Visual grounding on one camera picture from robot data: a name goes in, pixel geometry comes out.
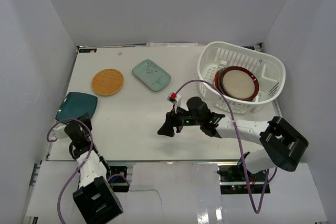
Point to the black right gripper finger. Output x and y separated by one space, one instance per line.
166 129
170 119

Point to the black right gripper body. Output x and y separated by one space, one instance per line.
185 118

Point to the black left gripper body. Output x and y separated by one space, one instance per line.
86 122

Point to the dark teal square plate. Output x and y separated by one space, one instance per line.
75 104

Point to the red and teal floral plate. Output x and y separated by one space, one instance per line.
216 81

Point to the red rimmed beige bowl plate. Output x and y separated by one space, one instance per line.
239 83

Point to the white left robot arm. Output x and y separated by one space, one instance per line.
94 197

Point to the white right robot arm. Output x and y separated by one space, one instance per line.
282 145

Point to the white plastic basket bin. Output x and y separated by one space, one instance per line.
268 70

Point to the orange woven round plate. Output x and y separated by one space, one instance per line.
107 82

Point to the light teal rectangular plate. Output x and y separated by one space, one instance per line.
152 75

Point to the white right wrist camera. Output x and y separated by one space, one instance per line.
175 99

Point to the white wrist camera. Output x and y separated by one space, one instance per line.
175 99
58 133

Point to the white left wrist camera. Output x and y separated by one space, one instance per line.
58 133

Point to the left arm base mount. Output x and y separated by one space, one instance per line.
118 183

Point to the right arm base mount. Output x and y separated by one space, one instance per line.
232 180

